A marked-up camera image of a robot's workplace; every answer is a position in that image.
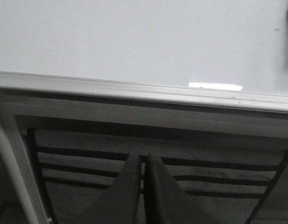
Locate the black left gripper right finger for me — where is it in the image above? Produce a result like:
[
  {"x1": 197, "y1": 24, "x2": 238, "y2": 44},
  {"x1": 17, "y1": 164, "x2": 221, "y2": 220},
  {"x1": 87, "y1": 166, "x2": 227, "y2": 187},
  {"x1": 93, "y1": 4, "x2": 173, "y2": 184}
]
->
[{"x1": 145, "y1": 154, "x2": 200, "y2": 224}]

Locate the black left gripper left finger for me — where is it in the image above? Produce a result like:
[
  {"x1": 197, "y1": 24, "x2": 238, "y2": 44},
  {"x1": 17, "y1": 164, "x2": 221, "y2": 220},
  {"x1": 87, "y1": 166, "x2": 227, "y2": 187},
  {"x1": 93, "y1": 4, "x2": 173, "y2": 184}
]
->
[{"x1": 81, "y1": 153, "x2": 141, "y2": 224}]

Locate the grey metal whiteboard stand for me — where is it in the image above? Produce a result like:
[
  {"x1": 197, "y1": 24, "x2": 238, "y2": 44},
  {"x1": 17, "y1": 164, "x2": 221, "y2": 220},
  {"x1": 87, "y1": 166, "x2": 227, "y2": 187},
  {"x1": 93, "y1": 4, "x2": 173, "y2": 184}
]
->
[{"x1": 0, "y1": 88, "x2": 288, "y2": 224}]

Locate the white glossy whiteboard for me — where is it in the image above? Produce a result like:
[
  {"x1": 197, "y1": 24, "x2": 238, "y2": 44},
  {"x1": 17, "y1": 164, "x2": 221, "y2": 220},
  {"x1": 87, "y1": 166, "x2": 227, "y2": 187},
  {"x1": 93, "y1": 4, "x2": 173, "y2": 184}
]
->
[{"x1": 0, "y1": 0, "x2": 288, "y2": 113}]

